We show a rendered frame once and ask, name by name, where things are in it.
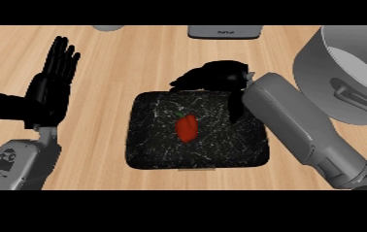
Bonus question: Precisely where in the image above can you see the grey round object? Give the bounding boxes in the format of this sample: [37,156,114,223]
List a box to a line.
[91,25,127,33]

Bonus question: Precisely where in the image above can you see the red bell pepper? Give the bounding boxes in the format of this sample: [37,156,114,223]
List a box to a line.
[173,112,201,144]

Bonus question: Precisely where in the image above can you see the black speckled tray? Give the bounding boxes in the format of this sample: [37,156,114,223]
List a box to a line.
[125,90,271,171]

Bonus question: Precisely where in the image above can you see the grey flat appliance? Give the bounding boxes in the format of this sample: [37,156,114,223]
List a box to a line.
[186,25,264,40]

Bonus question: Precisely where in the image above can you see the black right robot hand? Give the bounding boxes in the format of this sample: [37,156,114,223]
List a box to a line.
[168,60,257,124]

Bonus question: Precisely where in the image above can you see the grey metal pot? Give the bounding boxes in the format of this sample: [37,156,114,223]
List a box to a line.
[290,25,367,126]

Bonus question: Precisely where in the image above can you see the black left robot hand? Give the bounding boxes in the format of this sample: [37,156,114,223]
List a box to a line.
[0,35,81,130]

